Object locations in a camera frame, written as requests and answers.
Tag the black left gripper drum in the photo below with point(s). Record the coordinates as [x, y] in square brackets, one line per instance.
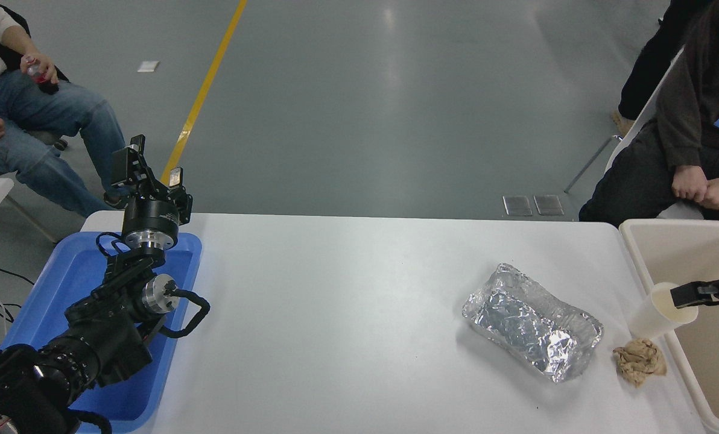
[151, 216]

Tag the white paper cup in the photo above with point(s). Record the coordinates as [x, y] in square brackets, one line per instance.
[646, 319]

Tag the small red bottle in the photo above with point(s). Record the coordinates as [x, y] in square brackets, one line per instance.
[46, 81]

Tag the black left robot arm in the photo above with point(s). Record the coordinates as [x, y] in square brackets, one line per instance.
[106, 337]

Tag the large pale bin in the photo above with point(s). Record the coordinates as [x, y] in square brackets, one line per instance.
[715, 361]

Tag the crumpled tan paper ball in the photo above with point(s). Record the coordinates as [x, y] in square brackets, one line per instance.
[640, 361]

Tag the white chair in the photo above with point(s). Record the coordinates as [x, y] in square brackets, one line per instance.
[679, 211]

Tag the person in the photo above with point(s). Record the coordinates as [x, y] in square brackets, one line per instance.
[46, 114]
[691, 90]
[655, 54]

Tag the white paper sheet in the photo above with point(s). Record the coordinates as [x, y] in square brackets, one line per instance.
[148, 66]

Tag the blue plastic tray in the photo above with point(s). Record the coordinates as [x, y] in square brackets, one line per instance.
[52, 283]

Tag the crinkled foil tray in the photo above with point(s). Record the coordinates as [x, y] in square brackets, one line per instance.
[528, 322]

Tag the metal floor plate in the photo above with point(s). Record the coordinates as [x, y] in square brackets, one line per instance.
[517, 205]
[549, 205]

